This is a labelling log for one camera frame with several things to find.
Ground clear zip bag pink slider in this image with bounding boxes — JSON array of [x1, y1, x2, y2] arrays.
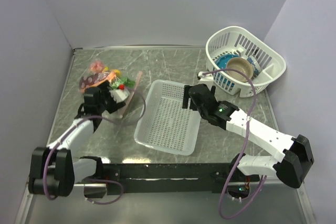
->
[[79, 60, 143, 118]]

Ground fake green lettuce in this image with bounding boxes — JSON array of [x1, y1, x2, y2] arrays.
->
[[110, 77, 135, 89]]

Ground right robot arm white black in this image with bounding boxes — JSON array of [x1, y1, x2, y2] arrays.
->
[[182, 84, 314, 188]]

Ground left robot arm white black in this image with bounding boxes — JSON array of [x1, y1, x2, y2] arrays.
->
[[28, 81, 125, 200]]

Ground white perforated shallow tray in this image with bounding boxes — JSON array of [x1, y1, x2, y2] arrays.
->
[[134, 80, 201, 156]]

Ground blue plate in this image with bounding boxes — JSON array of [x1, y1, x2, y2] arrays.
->
[[215, 54, 239, 69]]

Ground beige bowl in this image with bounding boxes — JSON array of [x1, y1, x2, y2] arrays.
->
[[226, 57, 254, 82]]

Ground white slatted dish basket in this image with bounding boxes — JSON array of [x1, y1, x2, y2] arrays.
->
[[205, 26, 287, 93]]

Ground white blue patterned dish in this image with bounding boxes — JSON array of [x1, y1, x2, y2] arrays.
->
[[247, 56, 262, 77]]

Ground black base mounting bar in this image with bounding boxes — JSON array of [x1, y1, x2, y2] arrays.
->
[[81, 162, 260, 199]]

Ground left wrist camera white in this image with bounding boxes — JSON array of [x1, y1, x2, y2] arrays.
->
[[110, 84, 130, 103]]

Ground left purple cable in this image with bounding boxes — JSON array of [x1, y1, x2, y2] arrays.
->
[[43, 91, 146, 206]]

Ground purple cable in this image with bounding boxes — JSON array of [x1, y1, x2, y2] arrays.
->
[[201, 69, 268, 220], [43, 91, 146, 206]]

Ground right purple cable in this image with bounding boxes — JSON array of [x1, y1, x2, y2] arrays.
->
[[201, 69, 268, 220]]

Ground aluminium frame rail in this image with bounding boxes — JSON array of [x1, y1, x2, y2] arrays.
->
[[14, 182, 107, 224]]

